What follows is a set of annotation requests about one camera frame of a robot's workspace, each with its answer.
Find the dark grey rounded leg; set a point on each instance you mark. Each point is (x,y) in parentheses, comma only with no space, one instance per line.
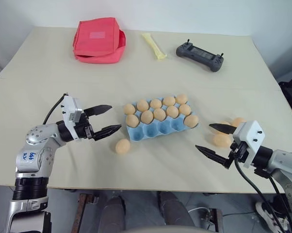
(173,211)
(113,213)

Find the pale yellow tube pouch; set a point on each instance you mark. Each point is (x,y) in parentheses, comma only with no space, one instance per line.
(154,47)

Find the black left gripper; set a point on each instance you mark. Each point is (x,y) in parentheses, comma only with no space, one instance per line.
(85,129)

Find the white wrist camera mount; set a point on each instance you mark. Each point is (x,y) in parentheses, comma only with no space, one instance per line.
(250,134)
(69,104)

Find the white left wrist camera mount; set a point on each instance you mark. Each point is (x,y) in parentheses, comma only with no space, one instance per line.
(69,104)

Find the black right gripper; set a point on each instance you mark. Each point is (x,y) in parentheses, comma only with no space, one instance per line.
(239,151)

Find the red fabric bag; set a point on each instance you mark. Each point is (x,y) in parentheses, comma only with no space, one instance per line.
(97,40)

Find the white sneaker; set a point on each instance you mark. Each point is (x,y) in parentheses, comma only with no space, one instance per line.
(266,216)

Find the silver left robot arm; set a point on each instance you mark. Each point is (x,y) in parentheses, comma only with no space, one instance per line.
(30,159)

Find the blue egg tray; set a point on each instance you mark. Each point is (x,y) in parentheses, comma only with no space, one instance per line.
(158,129)

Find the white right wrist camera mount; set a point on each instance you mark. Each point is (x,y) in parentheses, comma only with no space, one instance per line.
(250,134)

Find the dark grey handheld controller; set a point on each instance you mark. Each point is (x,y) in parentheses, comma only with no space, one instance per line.
(199,55)

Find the black bag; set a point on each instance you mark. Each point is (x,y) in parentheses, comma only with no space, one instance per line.
(291,97)

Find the rusty metal table leg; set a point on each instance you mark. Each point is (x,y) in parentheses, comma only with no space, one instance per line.
(84,211)

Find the metal table bracket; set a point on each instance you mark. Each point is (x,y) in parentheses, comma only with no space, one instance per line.
(214,218)

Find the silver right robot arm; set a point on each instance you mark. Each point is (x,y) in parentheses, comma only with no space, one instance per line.
(285,162)

